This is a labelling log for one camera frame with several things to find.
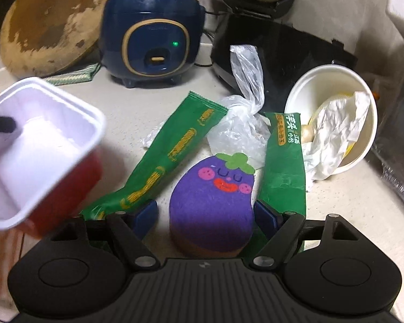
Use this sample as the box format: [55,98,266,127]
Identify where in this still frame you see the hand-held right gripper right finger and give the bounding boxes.
[251,199,359,272]

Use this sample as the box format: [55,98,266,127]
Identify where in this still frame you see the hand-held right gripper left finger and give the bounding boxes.
[50,199,160,272]

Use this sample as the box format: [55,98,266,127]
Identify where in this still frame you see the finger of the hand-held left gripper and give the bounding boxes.
[0,115,17,134]

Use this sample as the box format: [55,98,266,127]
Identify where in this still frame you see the red square plastic container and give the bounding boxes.
[0,77,107,239]

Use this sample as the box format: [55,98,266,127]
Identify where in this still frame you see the white paper bowl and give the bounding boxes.
[284,64,378,175]

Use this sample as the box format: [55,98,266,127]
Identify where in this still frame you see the green wrapper with yellow label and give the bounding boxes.
[256,111,307,253]

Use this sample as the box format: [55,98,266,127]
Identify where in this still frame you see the purple eggplant sponge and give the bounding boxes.
[168,152,256,256]

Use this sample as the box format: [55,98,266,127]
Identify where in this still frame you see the green corn print wrapper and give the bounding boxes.
[79,91,229,221]

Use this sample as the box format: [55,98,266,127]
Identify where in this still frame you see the clear plastic bag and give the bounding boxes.
[143,44,273,169]

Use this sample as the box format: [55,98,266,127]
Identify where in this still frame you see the green striped cloth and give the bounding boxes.
[45,62,102,86]

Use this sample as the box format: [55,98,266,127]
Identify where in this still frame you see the round wooden cutting board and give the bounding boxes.
[0,0,120,78]

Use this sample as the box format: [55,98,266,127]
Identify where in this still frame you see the crumpled white paper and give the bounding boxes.
[303,91,371,192]

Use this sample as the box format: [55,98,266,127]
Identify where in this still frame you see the black glossy kitchen appliance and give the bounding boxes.
[210,15,357,108]

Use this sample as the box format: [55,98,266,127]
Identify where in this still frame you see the dark blue rice cooker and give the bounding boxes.
[99,0,206,89]

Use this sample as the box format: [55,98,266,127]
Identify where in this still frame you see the black power cable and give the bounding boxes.
[193,8,229,68]

